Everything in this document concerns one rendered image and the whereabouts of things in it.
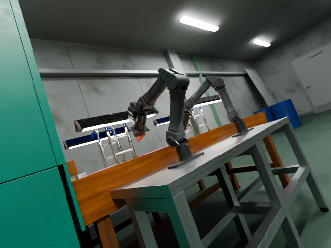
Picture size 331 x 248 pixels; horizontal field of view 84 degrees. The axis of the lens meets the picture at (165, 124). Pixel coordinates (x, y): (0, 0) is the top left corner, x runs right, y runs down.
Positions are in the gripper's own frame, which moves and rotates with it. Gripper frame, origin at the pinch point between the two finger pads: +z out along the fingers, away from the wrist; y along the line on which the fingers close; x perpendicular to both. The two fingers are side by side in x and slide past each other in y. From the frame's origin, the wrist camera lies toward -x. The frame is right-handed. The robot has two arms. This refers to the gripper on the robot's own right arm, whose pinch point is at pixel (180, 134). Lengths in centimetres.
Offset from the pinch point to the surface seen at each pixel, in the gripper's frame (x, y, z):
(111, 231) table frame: 35, 74, 5
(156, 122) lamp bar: -62, -30, 33
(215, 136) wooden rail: 21.3, -13.6, -8.0
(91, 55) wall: -267, -34, 14
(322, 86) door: -31, -770, 44
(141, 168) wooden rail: 21, 51, -8
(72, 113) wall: -187, 26, 78
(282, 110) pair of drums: -44, -489, 98
